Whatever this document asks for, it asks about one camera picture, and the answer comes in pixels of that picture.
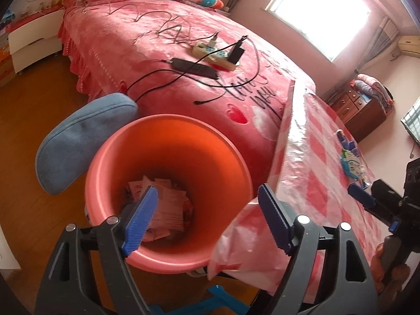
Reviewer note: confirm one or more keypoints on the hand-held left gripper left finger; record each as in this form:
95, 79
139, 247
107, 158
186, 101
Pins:
141, 216

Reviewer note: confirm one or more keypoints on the blue chair cushion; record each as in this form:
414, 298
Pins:
82, 137

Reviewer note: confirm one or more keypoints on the orange plastic bucket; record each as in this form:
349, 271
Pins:
164, 144

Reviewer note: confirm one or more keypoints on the wall air conditioner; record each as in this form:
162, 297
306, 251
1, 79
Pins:
410, 44

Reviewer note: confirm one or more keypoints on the brown wooden cabinet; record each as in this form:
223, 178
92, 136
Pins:
361, 118

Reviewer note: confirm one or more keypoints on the window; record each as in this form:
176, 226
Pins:
318, 10

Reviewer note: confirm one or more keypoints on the white bedside cabinet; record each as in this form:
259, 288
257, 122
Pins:
36, 36

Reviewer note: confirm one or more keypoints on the black power brick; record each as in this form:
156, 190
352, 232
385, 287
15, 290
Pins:
195, 68

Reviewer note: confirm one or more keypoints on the red checked plastic tablecloth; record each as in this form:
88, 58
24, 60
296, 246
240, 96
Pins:
315, 183

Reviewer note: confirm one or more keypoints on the wall mounted television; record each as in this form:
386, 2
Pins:
414, 121

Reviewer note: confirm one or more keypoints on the bed with pink bedspread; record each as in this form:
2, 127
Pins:
131, 65

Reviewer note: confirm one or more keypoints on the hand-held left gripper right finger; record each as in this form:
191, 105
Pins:
274, 218

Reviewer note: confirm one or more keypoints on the black charger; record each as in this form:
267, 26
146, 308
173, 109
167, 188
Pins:
237, 51

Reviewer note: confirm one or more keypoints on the green white wrapper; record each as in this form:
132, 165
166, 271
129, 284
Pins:
350, 164

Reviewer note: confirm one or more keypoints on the white blue tissue pack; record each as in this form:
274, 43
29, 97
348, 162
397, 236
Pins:
346, 141

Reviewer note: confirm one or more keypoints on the pink folded blanket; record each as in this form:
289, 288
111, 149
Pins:
369, 82

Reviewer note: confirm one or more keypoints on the white plug adapter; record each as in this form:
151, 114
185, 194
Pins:
212, 41

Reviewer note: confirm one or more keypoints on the grey purple folded blanket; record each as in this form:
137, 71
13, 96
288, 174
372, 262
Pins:
377, 96

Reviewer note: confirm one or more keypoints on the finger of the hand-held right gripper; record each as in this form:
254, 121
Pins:
361, 197
394, 226

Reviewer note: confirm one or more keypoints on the person's right hand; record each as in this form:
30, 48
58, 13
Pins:
401, 275

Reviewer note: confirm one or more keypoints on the pale wrapper pile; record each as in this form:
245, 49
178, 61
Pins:
170, 206

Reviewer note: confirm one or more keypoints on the blue plastic stool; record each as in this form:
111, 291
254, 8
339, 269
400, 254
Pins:
216, 297

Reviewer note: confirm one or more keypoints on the cream power strip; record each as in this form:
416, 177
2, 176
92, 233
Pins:
213, 55

